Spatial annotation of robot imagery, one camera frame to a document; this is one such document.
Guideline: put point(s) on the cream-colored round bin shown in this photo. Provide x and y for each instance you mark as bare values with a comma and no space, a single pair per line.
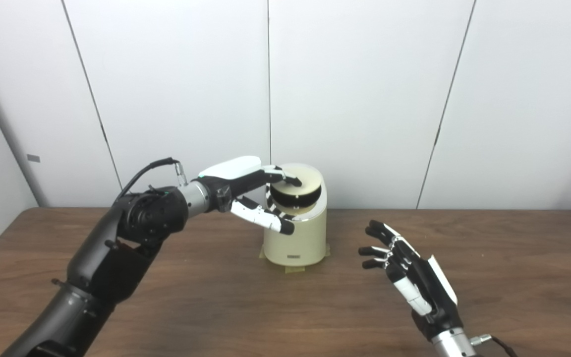
298,238

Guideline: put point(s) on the cream round bin lid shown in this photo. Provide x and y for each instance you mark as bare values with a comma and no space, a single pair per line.
308,188

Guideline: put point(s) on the yellowish tape piece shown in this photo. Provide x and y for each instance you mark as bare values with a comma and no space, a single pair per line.
295,269

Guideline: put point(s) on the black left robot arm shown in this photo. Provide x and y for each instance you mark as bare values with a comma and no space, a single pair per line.
107,263

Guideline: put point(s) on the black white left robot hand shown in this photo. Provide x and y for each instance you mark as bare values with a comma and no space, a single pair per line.
231,176

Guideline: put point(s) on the small grey wall sticker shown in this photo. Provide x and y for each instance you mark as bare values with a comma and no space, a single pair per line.
33,158

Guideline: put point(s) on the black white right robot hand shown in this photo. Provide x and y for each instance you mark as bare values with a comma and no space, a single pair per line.
429,292

